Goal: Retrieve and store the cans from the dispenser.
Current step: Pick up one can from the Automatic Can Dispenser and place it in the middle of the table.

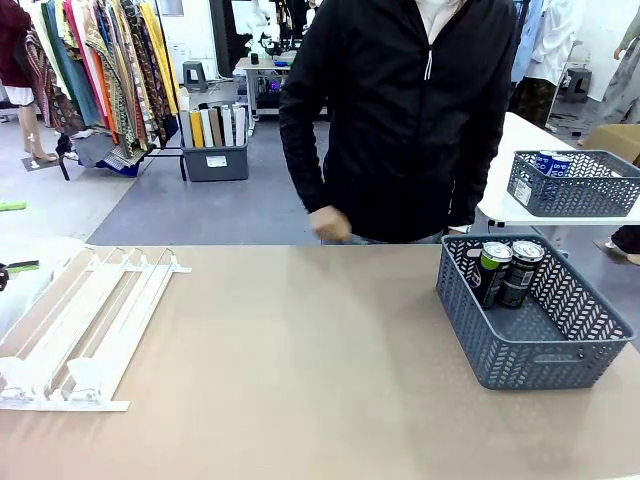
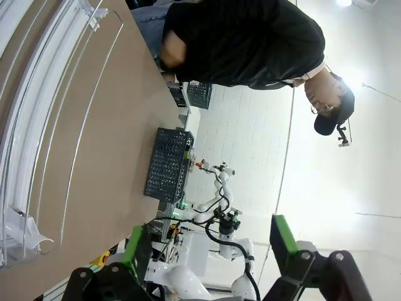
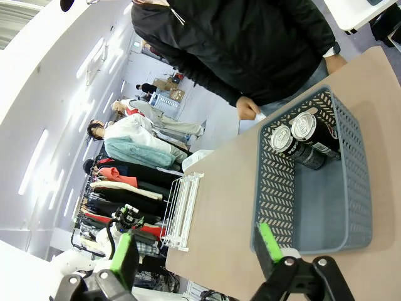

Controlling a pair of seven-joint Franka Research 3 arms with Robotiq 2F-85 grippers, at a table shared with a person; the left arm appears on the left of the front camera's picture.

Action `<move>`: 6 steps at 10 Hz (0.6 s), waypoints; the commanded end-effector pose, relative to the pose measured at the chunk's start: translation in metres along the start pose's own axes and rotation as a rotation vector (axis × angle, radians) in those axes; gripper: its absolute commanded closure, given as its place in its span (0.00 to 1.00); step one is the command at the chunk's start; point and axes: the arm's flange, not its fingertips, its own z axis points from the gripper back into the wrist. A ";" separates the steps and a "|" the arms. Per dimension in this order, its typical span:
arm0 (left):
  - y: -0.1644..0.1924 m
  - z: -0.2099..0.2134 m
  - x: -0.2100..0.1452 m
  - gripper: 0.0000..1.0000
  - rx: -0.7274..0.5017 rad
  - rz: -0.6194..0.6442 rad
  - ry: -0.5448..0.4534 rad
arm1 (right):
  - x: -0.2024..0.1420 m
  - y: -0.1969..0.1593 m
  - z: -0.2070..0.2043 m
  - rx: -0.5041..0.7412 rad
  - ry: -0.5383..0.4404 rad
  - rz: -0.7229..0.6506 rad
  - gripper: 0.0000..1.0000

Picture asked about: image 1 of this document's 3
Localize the brown patterned shawl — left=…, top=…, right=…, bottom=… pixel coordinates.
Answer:
left=24, top=29, right=84, bottom=134

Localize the black clothes rack frame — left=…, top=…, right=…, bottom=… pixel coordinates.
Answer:
left=57, top=133, right=189, bottom=182

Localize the orange hanging garment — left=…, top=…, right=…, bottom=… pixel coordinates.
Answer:
left=89, top=49, right=119, bottom=144

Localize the mannequin with white skirt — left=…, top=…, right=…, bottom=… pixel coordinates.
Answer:
left=0, top=84, right=61, bottom=171

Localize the gray storage bin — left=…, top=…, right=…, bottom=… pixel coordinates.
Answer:
left=179, top=134, right=250, bottom=183

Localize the cardboard box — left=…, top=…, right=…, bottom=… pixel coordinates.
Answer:
left=582, top=123, right=640, bottom=169

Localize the person in black jacket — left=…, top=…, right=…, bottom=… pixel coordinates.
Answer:
left=278, top=0, right=517, bottom=246

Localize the brown fabric roll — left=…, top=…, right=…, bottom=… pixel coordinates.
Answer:
left=208, top=107, right=224, bottom=148

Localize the person left forearm black sleeve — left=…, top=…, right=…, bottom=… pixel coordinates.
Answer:
left=448, top=144, right=490, bottom=229

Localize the white can dispenser rack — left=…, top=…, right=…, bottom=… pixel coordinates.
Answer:
left=0, top=245, right=193, bottom=413

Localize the white robot on workbench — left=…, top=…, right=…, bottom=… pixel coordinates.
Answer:
left=243, top=0, right=282, bottom=57

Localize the gray fabric pile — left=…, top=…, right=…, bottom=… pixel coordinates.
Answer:
left=72, top=128, right=147, bottom=177

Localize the white drawer unit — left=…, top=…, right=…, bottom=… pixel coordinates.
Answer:
left=167, top=42, right=192, bottom=86

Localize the dark brown patterned garment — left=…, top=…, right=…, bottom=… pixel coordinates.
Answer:
left=119, top=0, right=169, bottom=146

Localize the gray plastic stool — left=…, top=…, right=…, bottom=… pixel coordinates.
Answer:
left=559, top=67, right=594, bottom=104
left=182, top=60, right=209, bottom=94

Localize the teal hanging garment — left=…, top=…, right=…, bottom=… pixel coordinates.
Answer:
left=42, top=0, right=101, bottom=127

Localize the yellow fabric roll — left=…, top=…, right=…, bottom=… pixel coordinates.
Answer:
left=189, top=110, right=205, bottom=149

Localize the yellow hanging garment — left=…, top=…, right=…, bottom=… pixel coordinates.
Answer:
left=139, top=2, right=180, bottom=117

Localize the mannequin in gray dress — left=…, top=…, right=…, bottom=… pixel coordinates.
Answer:
left=597, top=9, right=640, bottom=126

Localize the dark patterned skirt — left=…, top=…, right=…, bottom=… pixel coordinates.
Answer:
left=508, top=77, right=559, bottom=127

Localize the gray woven plastic basket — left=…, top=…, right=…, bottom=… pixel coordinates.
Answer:
left=506, top=149, right=640, bottom=218
left=435, top=233, right=636, bottom=392

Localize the white coat on mannequin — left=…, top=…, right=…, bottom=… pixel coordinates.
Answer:
left=524, top=0, right=584, bottom=87

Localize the green patterned hanging garment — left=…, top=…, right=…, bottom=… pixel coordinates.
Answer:
left=84, top=0, right=139, bottom=151

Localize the dark red garment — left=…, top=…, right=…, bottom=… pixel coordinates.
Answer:
left=0, top=0, right=34, bottom=90

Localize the person right forearm black sleeve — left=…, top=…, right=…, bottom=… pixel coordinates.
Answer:
left=291, top=144, right=343, bottom=215

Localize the white side table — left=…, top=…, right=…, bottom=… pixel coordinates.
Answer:
left=476, top=110, right=640, bottom=227

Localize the background workbench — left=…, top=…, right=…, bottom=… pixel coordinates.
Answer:
left=232, top=55, right=297, bottom=122

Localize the passer-by leg with shoe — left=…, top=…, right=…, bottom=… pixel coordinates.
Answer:
left=593, top=224, right=640, bottom=267

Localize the blue shirt on mannequin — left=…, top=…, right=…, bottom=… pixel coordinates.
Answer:
left=510, top=0, right=543, bottom=84

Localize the person right hand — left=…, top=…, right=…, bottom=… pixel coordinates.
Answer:
left=307, top=204, right=353, bottom=244

